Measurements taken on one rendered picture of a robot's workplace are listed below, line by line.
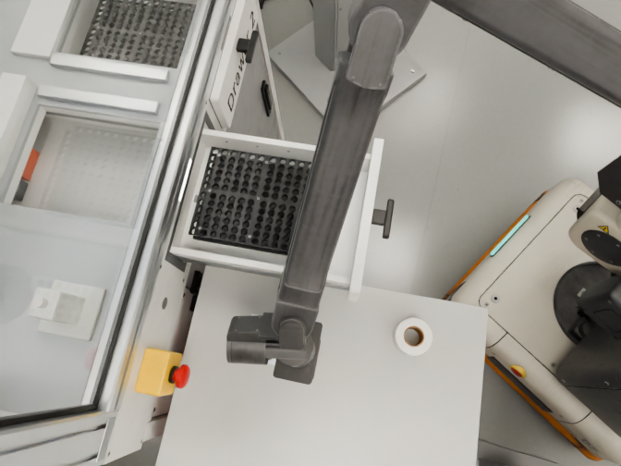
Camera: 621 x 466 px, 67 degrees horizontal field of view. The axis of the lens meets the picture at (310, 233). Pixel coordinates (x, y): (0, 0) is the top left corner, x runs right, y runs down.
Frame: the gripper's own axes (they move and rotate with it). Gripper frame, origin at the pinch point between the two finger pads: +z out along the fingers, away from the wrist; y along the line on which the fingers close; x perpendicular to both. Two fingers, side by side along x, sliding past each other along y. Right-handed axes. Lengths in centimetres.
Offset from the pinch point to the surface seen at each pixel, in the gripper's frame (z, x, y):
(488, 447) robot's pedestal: 80, 62, 15
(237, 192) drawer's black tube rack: -9.0, -16.9, -25.3
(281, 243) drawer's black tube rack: -8.9, -6.8, -17.4
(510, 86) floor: 80, 58, -123
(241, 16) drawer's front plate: -12, -25, -61
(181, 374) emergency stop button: -8.0, -18.3, 7.9
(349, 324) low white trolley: 5.3, 8.1, -7.2
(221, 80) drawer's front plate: -12, -25, -46
